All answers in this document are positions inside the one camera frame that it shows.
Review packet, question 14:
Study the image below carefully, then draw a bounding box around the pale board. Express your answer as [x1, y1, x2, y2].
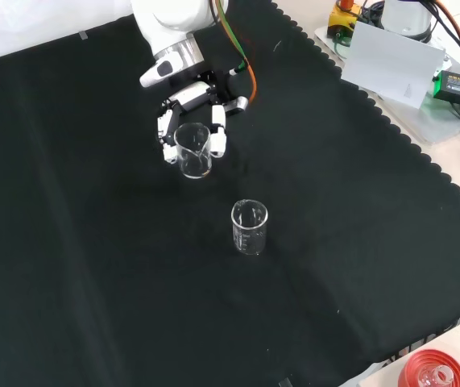
[340, 19, 447, 110]

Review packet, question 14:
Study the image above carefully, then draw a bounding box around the grey metal base plate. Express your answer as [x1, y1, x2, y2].
[313, 23, 460, 146]

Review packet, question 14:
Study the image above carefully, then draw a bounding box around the black cloth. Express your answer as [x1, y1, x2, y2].
[0, 0, 460, 387]

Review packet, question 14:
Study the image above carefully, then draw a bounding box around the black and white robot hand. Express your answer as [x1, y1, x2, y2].
[156, 68, 251, 164]

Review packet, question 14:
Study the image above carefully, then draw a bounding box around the green cable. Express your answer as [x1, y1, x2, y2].
[213, 0, 249, 77]

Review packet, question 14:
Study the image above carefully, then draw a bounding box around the clear glass flask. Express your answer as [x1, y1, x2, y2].
[416, 364, 455, 387]

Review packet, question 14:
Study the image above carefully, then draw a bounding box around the yellow stop button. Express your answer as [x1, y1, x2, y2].
[328, 0, 362, 35]

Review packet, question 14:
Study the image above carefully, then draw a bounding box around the clear glass beaker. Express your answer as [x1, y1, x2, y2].
[174, 123, 213, 181]
[230, 199, 270, 256]

